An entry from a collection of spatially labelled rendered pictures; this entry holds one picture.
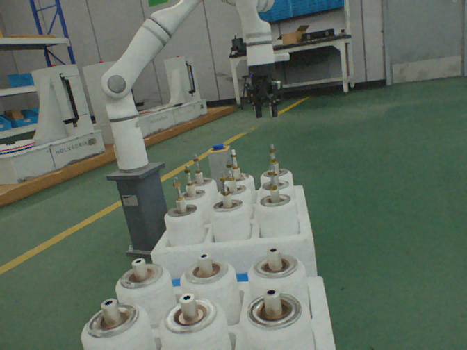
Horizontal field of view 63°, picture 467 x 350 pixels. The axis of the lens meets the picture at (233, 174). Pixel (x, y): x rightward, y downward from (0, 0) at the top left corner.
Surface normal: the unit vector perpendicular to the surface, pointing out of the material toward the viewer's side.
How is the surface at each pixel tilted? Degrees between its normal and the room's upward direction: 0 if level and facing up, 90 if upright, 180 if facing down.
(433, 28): 90
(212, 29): 90
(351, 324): 0
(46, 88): 69
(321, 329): 0
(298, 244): 90
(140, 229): 90
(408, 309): 0
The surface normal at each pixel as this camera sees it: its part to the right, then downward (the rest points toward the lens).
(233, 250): -0.11, 0.29
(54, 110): 0.90, -0.03
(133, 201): -0.36, 0.29
